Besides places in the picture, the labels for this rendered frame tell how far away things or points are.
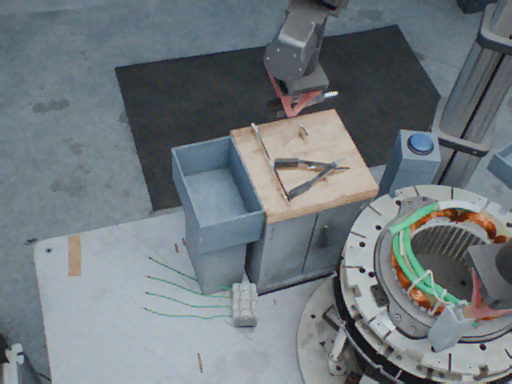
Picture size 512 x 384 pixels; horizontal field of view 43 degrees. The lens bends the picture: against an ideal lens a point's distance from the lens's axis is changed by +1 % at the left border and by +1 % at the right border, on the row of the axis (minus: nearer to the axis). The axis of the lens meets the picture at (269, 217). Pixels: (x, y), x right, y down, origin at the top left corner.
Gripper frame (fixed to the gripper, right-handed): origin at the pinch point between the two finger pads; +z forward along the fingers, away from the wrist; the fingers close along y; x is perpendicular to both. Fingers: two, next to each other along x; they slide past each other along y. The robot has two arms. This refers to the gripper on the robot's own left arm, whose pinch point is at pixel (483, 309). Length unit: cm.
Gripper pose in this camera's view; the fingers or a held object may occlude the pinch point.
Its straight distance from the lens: 81.0
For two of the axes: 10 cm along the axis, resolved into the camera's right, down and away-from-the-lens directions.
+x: -2.0, -8.0, 5.6
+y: 9.6, -0.6, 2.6
